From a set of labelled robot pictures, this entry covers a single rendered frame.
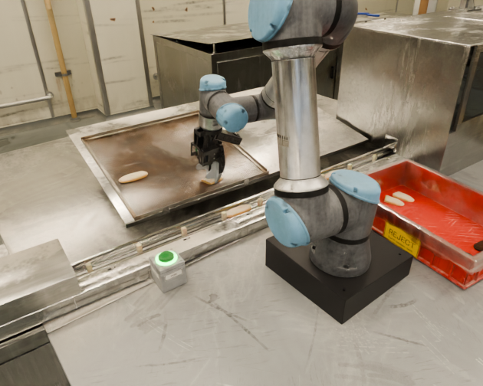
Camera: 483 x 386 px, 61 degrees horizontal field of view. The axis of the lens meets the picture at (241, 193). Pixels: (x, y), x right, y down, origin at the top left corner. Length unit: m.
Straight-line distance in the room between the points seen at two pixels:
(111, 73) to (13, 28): 0.94
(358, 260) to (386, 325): 0.16
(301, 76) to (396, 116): 0.94
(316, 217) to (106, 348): 0.54
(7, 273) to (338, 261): 0.79
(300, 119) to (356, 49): 1.00
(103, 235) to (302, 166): 0.73
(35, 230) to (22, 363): 0.44
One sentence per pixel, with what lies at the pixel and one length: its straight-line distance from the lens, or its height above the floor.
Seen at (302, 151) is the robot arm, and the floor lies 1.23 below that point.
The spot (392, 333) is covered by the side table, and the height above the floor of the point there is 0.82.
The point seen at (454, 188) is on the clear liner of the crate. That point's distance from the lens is 1.48.
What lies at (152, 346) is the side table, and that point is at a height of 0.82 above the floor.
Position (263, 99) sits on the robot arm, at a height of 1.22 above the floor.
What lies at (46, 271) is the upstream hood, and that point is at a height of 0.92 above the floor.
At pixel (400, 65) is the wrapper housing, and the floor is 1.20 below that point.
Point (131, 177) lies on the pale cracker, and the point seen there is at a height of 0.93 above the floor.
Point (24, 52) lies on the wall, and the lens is 4.73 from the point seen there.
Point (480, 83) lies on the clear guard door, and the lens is 1.67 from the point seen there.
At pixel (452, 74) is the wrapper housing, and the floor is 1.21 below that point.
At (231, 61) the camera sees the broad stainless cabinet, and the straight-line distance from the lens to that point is 3.13.
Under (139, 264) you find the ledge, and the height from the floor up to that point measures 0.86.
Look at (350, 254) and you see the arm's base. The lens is 1.01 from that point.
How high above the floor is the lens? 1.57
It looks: 31 degrees down
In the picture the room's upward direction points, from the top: 1 degrees counter-clockwise
